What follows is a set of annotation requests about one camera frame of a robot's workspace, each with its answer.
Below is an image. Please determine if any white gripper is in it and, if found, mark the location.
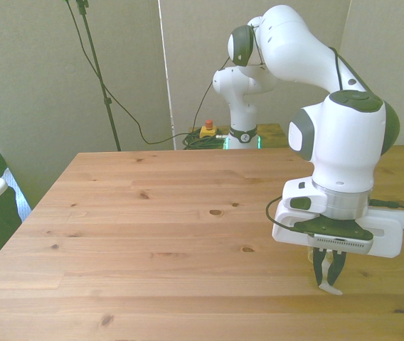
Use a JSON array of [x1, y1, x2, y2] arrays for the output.
[[272, 207, 404, 287]]

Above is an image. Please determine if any clear sanitizer pump bottle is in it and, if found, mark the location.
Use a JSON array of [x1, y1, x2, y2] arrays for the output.
[[307, 245, 344, 296]]

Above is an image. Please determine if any yellow emergency stop button box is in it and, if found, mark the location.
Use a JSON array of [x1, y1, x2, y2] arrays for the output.
[[199, 119, 218, 140]]

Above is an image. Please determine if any thin black tripod pole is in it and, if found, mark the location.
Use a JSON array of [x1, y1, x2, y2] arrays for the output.
[[75, 0, 122, 152]]

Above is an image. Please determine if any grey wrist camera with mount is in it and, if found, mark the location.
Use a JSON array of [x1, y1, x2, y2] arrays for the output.
[[292, 216, 374, 255]]

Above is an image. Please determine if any coiled dark cable bundle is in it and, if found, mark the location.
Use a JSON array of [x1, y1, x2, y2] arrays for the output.
[[181, 132, 228, 151]]

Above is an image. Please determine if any black tripod camera cable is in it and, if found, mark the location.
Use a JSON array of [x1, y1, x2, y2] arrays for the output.
[[61, 0, 203, 145]]

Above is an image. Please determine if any white vertical wall trim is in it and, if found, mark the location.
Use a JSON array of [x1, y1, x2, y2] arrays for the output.
[[156, 0, 177, 151]]

